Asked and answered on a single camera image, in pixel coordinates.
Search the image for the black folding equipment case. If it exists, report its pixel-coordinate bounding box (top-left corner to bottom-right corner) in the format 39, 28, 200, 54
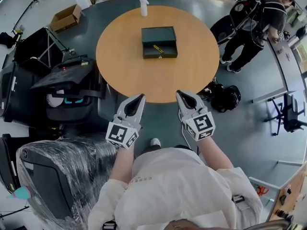
13, 26, 73, 77

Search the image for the wooden workbench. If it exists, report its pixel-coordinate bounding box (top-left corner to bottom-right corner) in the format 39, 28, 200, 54
265, 163, 307, 223

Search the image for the black mesh office chair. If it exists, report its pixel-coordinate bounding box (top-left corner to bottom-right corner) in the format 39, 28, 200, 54
209, 0, 262, 46

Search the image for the desktop computer screen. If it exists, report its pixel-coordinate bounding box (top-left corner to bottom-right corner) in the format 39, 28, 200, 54
288, 38, 307, 74

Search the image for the turquoise pink toy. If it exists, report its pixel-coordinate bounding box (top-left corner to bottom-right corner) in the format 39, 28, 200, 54
6, 186, 32, 200

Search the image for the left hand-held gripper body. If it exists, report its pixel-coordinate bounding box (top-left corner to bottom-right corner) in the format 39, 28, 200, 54
105, 113, 142, 150

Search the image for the dark green box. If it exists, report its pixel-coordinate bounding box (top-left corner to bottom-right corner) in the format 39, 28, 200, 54
141, 26, 178, 60

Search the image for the person's black trouser leg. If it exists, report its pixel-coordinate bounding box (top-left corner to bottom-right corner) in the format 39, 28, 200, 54
140, 144, 162, 158

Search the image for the black swivel chair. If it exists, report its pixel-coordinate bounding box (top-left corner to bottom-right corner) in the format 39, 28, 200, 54
263, 92, 306, 137

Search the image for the open cardboard carton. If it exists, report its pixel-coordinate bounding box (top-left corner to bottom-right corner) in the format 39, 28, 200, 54
49, 4, 83, 33

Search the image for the black backpack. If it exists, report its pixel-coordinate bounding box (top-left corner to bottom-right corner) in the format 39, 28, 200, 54
210, 84, 242, 114

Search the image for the plastic-wrapped black chair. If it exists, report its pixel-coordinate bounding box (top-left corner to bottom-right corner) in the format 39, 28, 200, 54
15, 138, 118, 230

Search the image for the white spray bottle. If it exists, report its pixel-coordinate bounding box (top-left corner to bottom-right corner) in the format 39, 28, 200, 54
139, 0, 150, 17

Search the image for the black flat monitor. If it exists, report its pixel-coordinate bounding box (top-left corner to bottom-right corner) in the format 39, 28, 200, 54
0, 60, 32, 124

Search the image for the person's left forearm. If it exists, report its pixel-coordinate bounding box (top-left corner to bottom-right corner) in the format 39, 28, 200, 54
109, 144, 135, 184

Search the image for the grey office desk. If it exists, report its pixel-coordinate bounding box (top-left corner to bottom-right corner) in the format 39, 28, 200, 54
251, 36, 307, 104

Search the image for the person's white shirt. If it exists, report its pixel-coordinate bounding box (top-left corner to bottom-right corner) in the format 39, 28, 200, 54
87, 147, 264, 230

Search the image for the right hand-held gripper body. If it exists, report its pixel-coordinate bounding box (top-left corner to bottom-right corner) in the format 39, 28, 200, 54
180, 104, 216, 142

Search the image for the person's right forearm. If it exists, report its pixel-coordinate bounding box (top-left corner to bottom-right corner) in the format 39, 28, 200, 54
197, 135, 235, 172

